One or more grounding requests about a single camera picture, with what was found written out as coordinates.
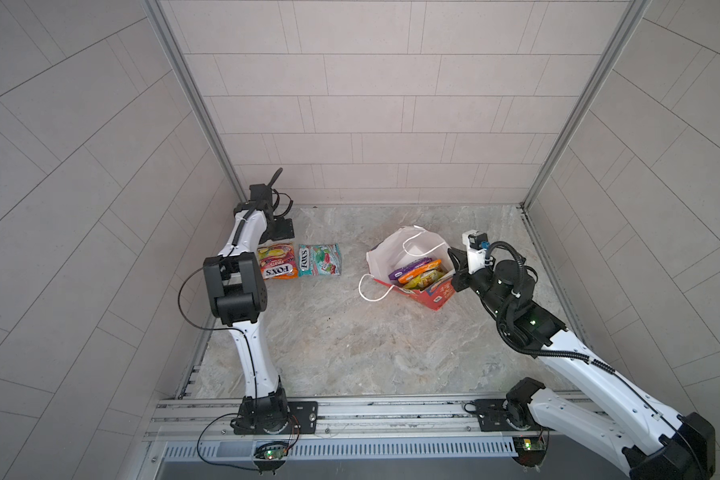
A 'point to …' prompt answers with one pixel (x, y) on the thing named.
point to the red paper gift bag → (405, 247)
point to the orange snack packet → (423, 269)
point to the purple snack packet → (393, 275)
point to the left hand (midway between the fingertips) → (280, 227)
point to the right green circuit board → (533, 445)
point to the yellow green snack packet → (426, 279)
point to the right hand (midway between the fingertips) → (447, 251)
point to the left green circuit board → (274, 454)
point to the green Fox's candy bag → (319, 259)
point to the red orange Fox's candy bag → (278, 262)
